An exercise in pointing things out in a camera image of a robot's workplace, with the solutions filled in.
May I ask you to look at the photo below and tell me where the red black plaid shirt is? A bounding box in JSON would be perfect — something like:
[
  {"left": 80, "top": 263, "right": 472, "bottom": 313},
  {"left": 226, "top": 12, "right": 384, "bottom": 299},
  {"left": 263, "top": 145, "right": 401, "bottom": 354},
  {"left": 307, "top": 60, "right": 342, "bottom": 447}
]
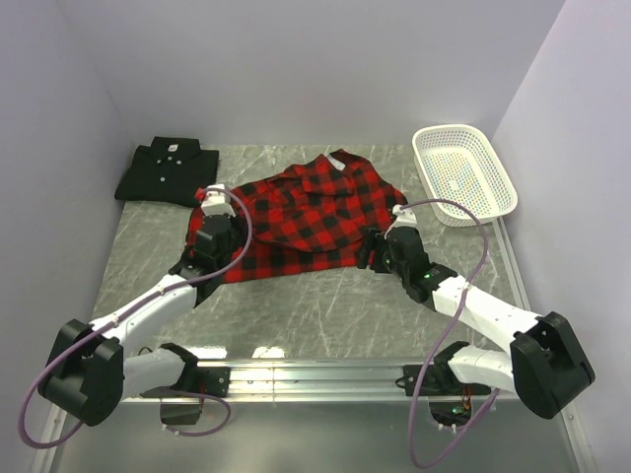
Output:
[{"left": 184, "top": 148, "right": 410, "bottom": 287}]

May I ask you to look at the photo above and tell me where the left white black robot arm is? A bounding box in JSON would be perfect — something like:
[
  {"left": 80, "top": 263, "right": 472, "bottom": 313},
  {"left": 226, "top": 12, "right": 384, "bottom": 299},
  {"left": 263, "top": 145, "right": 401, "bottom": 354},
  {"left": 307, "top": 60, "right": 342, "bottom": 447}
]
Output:
[{"left": 35, "top": 214, "right": 252, "bottom": 427}]

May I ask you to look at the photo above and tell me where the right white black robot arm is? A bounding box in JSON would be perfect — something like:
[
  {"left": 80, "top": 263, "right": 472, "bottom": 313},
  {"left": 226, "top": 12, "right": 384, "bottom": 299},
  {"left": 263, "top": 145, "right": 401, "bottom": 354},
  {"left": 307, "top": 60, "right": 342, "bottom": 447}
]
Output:
[{"left": 358, "top": 227, "right": 596, "bottom": 419}]

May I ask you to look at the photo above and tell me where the folded black button shirt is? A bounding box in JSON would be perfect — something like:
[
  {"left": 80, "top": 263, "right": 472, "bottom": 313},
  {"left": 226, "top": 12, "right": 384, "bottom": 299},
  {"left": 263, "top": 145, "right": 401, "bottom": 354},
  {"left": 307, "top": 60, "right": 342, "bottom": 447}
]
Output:
[{"left": 114, "top": 136, "right": 220, "bottom": 208}]

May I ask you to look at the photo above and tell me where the white plastic mesh basket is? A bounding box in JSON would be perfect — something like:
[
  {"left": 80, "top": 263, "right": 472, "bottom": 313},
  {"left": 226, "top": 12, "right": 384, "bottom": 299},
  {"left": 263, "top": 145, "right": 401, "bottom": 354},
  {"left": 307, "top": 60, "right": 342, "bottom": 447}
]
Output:
[{"left": 412, "top": 124, "right": 518, "bottom": 228}]

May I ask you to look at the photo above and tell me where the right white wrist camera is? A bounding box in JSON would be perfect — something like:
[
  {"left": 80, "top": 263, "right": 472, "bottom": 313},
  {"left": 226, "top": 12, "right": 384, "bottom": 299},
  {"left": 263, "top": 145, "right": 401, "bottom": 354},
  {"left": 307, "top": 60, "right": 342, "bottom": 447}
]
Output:
[{"left": 388, "top": 205, "right": 417, "bottom": 231}]

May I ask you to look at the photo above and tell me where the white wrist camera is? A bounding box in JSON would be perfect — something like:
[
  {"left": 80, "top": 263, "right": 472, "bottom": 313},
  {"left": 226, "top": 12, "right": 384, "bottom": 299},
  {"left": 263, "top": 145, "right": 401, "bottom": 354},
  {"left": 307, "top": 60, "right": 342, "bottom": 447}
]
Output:
[
  {"left": 195, "top": 183, "right": 236, "bottom": 217},
  {"left": 388, "top": 205, "right": 417, "bottom": 231}
]

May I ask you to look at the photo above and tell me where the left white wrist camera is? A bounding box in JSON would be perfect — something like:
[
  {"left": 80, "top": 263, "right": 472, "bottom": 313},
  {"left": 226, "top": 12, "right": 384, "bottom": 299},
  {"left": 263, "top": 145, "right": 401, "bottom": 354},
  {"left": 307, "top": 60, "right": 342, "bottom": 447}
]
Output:
[{"left": 195, "top": 183, "right": 236, "bottom": 217}]

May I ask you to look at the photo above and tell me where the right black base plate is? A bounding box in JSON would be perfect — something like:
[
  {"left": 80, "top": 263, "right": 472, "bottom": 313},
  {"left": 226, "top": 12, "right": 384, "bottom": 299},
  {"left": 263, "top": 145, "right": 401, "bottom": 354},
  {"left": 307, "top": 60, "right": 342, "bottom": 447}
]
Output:
[{"left": 394, "top": 365, "right": 491, "bottom": 397}]

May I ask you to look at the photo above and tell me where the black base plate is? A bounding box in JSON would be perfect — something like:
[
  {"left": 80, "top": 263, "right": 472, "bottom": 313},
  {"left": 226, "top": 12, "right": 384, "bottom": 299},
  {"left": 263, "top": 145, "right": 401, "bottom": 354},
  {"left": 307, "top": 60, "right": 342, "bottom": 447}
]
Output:
[
  {"left": 140, "top": 366, "right": 231, "bottom": 398},
  {"left": 394, "top": 365, "right": 491, "bottom": 397}
]

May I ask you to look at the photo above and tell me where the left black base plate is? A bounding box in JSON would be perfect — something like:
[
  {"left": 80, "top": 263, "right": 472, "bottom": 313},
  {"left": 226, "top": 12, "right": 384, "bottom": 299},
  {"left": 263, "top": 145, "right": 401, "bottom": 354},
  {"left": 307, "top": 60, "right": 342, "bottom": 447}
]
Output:
[{"left": 140, "top": 366, "right": 231, "bottom": 398}]

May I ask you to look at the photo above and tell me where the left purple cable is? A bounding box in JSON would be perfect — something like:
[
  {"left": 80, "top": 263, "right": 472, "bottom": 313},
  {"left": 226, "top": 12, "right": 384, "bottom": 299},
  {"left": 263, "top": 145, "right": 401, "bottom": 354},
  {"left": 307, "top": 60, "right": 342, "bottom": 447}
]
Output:
[{"left": 18, "top": 184, "right": 254, "bottom": 448}]

